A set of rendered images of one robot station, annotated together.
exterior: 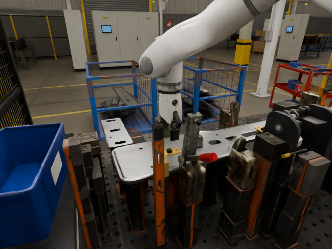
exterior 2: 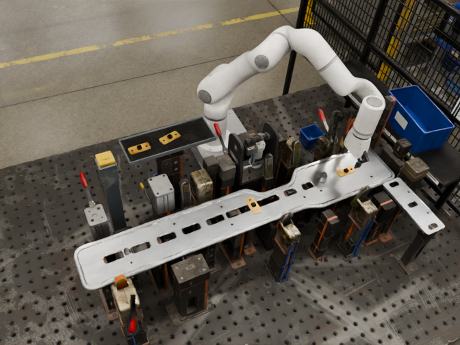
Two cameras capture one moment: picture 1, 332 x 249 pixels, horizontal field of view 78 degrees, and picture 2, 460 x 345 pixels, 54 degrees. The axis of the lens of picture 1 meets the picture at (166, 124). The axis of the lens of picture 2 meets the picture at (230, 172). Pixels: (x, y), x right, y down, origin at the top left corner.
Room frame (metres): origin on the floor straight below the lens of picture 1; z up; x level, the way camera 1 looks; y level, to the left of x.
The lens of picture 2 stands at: (1.93, -0.71, 2.47)
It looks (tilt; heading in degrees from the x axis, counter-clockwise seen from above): 49 degrees down; 172
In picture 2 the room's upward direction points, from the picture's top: 6 degrees clockwise
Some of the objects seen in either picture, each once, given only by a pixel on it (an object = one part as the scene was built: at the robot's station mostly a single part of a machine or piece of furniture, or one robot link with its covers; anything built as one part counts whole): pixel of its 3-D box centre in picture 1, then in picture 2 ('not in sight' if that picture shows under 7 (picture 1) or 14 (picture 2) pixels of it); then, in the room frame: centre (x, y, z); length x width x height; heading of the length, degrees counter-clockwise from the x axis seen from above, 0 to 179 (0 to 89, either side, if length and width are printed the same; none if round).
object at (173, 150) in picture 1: (169, 150); (346, 170); (0.65, -0.01, 1.01); 0.08 x 0.04 x 0.01; 113
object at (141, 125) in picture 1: (119, 99); not in sight; (2.92, 0.69, 0.47); 1.20 x 0.80 x 0.95; 20
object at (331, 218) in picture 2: not in sight; (323, 236); (0.89, -0.12, 0.84); 0.11 x 0.08 x 0.29; 23
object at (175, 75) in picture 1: (168, 59); (369, 113); (0.65, -0.01, 1.34); 0.09 x 0.08 x 0.13; 146
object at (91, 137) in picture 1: (94, 175); (403, 190); (0.67, 0.29, 0.88); 0.08 x 0.08 x 0.36; 23
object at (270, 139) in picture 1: (257, 190); (271, 167); (0.55, -0.32, 0.91); 0.07 x 0.05 x 0.42; 23
